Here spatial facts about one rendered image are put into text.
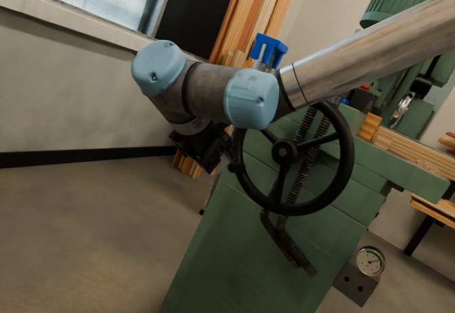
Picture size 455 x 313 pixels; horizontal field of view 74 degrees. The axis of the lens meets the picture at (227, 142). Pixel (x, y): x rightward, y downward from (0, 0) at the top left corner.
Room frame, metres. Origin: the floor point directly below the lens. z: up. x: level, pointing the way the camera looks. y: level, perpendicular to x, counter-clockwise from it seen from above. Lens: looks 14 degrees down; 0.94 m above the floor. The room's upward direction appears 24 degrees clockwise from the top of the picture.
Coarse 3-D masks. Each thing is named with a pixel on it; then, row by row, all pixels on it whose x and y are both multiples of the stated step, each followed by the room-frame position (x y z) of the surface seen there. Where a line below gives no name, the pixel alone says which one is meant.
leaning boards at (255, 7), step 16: (240, 0) 2.37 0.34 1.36; (256, 0) 2.62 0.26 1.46; (272, 0) 2.87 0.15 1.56; (288, 0) 3.07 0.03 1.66; (240, 16) 2.44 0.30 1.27; (256, 16) 2.70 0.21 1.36; (272, 16) 2.91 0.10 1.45; (224, 32) 2.37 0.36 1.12; (240, 32) 2.50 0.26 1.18; (256, 32) 2.74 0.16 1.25; (272, 32) 2.99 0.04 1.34; (224, 48) 2.38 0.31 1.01; (240, 48) 2.65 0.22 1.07; (224, 64) 2.29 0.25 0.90; (240, 64) 2.41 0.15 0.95; (176, 160) 2.32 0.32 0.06; (192, 160) 2.32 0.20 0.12; (192, 176) 2.27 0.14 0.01
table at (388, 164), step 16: (288, 128) 0.78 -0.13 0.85; (336, 144) 0.72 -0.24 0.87; (368, 144) 0.78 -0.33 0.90; (368, 160) 0.77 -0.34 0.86; (384, 160) 0.75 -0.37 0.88; (400, 160) 0.74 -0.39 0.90; (384, 176) 0.74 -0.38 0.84; (400, 176) 0.73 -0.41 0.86; (416, 176) 0.72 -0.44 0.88; (432, 176) 0.70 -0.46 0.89; (416, 192) 0.71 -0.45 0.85; (432, 192) 0.70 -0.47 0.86
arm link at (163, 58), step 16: (144, 48) 0.41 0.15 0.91; (160, 48) 0.41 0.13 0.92; (176, 48) 0.40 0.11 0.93; (144, 64) 0.39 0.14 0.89; (160, 64) 0.39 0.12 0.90; (176, 64) 0.39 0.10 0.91; (192, 64) 0.45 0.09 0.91; (144, 80) 0.38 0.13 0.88; (160, 80) 0.38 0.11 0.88; (176, 80) 0.40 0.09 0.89; (160, 96) 0.40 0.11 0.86; (176, 96) 0.40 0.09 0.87; (160, 112) 0.45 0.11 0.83; (176, 112) 0.43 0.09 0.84
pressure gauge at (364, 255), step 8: (368, 248) 0.67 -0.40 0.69; (376, 248) 0.68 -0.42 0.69; (360, 256) 0.67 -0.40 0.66; (368, 256) 0.66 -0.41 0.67; (376, 256) 0.65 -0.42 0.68; (384, 256) 0.67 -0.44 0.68; (360, 264) 0.66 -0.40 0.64; (368, 264) 0.66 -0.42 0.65; (376, 264) 0.65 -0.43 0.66; (384, 264) 0.64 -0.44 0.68; (360, 272) 0.68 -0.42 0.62; (368, 272) 0.65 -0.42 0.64; (376, 272) 0.65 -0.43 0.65
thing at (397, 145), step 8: (376, 136) 0.92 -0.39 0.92; (392, 136) 0.90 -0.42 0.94; (392, 144) 0.89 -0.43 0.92; (400, 144) 0.89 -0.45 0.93; (408, 144) 0.88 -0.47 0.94; (400, 152) 0.88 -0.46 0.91; (408, 152) 0.87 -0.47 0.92; (416, 152) 0.86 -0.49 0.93; (424, 152) 0.86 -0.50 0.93; (432, 160) 0.84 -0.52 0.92; (440, 160) 0.84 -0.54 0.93; (440, 168) 0.83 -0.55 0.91; (448, 168) 0.82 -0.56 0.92; (448, 176) 0.82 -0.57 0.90
